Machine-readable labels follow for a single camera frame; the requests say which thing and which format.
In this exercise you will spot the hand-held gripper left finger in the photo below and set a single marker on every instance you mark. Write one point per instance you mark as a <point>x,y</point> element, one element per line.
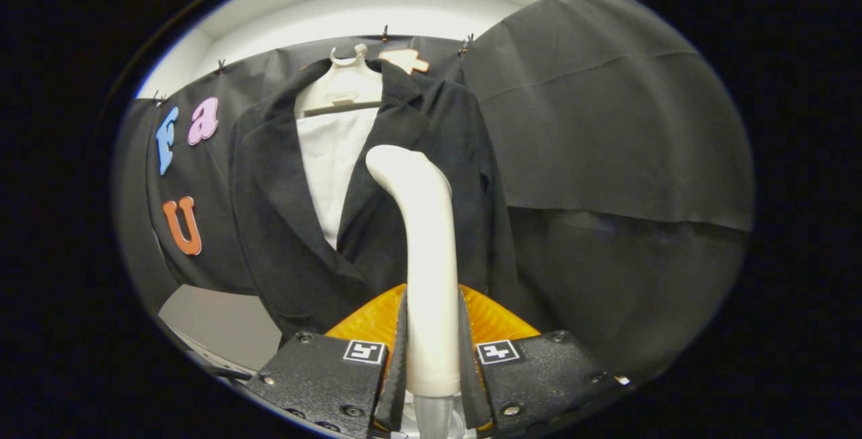
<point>394,398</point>

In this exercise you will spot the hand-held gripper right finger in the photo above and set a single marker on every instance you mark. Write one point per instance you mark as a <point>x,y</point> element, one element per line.
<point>471,398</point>

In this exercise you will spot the white garment steamer head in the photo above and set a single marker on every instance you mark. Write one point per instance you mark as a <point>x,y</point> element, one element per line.
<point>431,277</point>

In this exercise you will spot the black jacket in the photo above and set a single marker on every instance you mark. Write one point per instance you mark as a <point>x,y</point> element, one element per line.
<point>283,223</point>

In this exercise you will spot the grey cabinet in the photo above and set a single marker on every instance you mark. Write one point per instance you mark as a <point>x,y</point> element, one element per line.
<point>222,321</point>

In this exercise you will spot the black backdrop cloth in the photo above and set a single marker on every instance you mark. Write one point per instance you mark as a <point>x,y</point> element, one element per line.
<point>606,122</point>

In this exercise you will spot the white plastic hanger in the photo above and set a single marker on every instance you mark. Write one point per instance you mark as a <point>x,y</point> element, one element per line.
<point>340,85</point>

